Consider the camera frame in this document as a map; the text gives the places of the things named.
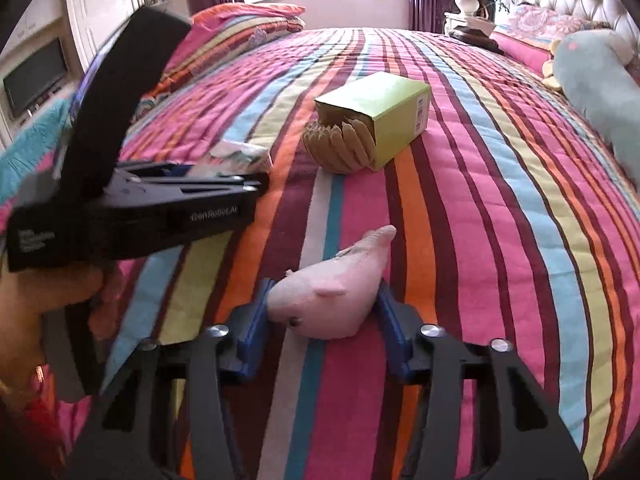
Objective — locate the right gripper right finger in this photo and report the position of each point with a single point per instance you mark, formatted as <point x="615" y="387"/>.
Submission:
<point x="517" y="433"/>

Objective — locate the green box with paper cups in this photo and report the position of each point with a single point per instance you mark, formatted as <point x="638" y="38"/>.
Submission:
<point x="367" y="122"/>

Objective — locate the patterned pink pillow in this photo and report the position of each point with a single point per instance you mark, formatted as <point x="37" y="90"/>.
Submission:
<point x="528" y="33"/>

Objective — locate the wall television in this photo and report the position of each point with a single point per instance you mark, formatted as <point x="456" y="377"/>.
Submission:
<point x="34" y="77"/>

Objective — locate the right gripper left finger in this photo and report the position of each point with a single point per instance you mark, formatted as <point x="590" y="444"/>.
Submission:
<point x="129" y="434"/>

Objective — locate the long teal plush pillow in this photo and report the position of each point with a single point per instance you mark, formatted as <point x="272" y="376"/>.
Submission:
<point x="591" y="69"/>

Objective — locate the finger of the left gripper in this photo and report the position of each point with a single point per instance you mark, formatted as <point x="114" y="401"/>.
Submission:
<point x="194" y="193"/>
<point x="149" y="169"/>

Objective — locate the white wardrobe with shelves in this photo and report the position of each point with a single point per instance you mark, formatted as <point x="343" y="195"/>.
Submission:
<point x="81" y="27"/>

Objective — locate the snack packet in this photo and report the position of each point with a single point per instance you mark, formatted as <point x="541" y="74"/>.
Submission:
<point x="230" y="158"/>

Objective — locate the folded colourful quilt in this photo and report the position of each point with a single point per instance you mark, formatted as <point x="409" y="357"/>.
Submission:
<point x="218" y="35"/>

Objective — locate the striped colourful bedspread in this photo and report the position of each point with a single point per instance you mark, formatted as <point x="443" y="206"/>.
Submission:
<point x="513" y="218"/>

